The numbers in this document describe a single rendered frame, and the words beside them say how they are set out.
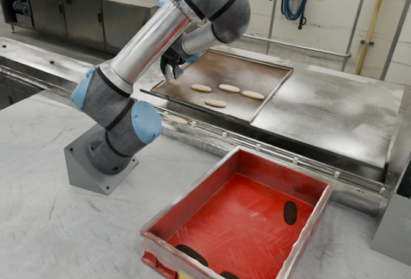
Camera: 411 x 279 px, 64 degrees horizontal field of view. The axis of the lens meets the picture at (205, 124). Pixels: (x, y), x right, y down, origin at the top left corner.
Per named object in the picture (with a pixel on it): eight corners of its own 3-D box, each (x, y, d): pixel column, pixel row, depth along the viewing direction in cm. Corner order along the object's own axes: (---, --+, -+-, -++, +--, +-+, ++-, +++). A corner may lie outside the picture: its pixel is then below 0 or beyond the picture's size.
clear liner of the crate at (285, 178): (134, 260, 79) (132, 231, 75) (234, 166, 115) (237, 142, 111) (260, 349, 64) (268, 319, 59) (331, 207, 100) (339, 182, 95)
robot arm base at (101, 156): (114, 183, 103) (133, 170, 98) (76, 152, 99) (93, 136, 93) (133, 152, 115) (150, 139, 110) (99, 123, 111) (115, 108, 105)
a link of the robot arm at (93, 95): (104, 137, 92) (247, -12, 83) (58, 102, 86) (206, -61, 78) (109, 122, 103) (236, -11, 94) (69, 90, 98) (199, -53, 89)
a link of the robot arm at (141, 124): (133, 163, 99) (161, 142, 92) (96, 135, 94) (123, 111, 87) (145, 137, 108) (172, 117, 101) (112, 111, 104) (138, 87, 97)
